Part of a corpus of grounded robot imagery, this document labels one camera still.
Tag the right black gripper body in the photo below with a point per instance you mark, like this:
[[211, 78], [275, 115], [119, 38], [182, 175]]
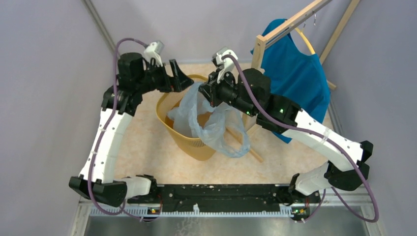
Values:
[[225, 91]]

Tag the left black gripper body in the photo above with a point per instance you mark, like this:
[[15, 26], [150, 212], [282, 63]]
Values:
[[157, 78]]

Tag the blue plastic trash bag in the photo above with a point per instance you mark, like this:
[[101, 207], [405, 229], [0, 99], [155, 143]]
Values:
[[195, 118]]

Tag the yellow mesh trash bin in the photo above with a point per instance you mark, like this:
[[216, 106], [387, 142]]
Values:
[[193, 147]]

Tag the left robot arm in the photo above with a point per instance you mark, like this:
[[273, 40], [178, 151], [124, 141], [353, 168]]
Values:
[[135, 76]]

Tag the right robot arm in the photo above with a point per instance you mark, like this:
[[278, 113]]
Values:
[[346, 166]]

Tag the wooden clothes rack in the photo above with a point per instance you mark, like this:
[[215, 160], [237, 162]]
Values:
[[289, 96]]

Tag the blue t-shirt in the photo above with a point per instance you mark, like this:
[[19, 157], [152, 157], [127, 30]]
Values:
[[297, 76]]

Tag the yellow clothes hanger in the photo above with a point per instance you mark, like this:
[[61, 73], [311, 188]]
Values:
[[306, 41]]

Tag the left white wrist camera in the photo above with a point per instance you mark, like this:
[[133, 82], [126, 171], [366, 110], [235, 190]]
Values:
[[152, 53]]

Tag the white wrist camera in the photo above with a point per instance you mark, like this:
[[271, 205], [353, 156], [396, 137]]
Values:
[[223, 65], [152, 53]]

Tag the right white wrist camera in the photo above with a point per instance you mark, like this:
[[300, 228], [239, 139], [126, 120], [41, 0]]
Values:
[[223, 65]]

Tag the metal corner post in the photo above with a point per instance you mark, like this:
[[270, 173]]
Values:
[[100, 25]]

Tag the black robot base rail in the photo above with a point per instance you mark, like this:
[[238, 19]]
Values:
[[212, 198]]

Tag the white cable duct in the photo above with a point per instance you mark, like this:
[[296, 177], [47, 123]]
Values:
[[152, 211]]

